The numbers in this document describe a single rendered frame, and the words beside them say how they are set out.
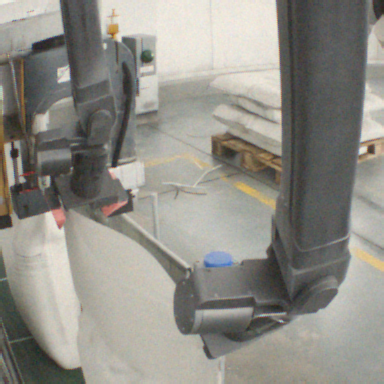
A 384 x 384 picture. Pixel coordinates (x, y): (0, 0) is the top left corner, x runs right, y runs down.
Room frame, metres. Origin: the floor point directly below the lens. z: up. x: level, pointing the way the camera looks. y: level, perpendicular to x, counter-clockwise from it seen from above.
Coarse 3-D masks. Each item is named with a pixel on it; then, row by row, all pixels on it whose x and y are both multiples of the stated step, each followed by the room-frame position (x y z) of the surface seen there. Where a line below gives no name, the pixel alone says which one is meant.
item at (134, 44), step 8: (128, 40) 1.14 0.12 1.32; (136, 40) 1.11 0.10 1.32; (144, 40) 1.12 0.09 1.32; (152, 40) 1.13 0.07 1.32; (128, 48) 1.14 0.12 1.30; (136, 48) 1.11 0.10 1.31; (144, 48) 1.12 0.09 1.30; (152, 48) 1.13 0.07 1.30; (136, 56) 1.11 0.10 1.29; (136, 64) 1.11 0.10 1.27; (144, 64) 1.12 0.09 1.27; (152, 64) 1.13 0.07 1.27; (136, 72) 1.11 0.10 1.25; (144, 72) 1.12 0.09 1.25; (152, 72) 1.13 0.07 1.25
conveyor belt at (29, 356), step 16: (0, 256) 1.91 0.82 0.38; (0, 272) 1.78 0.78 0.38; (0, 288) 1.66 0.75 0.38; (0, 304) 1.55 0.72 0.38; (16, 320) 1.45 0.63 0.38; (16, 336) 1.36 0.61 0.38; (32, 336) 1.37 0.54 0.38; (16, 352) 1.26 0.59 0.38; (32, 352) 1.28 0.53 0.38; (32, 368) 1.19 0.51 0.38; (48, 368) 1.20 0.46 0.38; (80, 368) 1.22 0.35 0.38
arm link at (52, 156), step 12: (96, 120) 0.79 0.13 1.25; (108, 120) 0.80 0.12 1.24; (48, 132) 0.82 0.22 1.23; (60, 132) 0.82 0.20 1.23; (72, 132) 0.82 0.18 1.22; (84, 132) 0.83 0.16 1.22; (96, 132) 0.80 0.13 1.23; (108, 132) 0.80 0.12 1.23; (36, 144) 0.80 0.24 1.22; (48, 144) 0.80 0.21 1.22; (60, 144) 0.81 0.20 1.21; (36, 156) 0.80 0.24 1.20; (48, 156) 0.80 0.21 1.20; (60, 156) 0.80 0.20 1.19; (36, 168) 0.81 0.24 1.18; (48, 168) 0.80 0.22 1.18; (60, 168) 0.80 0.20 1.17
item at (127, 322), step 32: (64, 224) 0.95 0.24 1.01; (96, 224) 0.87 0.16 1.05; (96, 256) 0.88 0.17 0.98; (128, 256) 0.81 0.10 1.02; (96, 288) 0.76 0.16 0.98; (128, 288) 0.69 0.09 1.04; (160, 288) 0.73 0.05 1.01; (96, 320) 0.81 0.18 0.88; (128, 320) 0.69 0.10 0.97; (160, 320) 0.65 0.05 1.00; (96, 352) 0.78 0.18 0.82; (128, 352) 0.70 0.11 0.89; (160, 352) 0.65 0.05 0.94; (192, 352) 0.61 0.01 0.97
